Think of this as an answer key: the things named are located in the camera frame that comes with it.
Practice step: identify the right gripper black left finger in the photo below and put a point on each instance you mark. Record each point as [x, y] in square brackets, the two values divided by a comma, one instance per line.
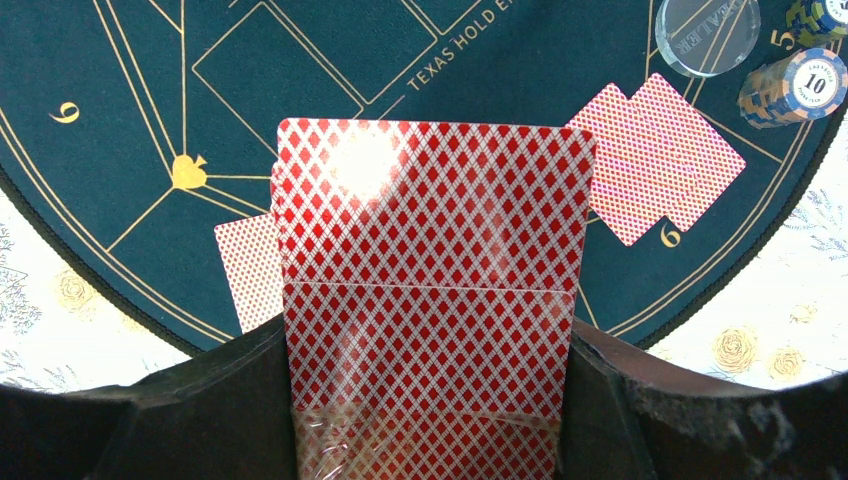
[225, 414]

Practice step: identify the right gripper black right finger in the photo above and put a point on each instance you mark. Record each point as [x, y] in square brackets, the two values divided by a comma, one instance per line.
[630, 415]

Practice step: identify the red card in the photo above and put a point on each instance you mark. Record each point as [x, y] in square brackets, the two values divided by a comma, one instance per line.
[252, 263]

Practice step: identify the pink sponge block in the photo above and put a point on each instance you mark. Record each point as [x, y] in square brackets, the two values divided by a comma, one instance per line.
[429, 279]

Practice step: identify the red cards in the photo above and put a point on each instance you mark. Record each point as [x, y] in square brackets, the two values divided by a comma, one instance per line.
[656, 157]

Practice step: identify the grey chip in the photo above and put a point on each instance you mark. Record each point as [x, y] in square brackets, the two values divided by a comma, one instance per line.
[808, 85]

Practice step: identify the clear dealer button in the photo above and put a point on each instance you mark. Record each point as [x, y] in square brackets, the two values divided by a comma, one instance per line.
[706, 38]

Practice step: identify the blue chip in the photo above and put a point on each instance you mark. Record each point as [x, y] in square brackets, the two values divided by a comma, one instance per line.
[817, 22]

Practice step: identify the round dark poker mat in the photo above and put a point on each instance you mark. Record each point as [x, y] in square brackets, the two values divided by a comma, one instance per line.
[130, 129]

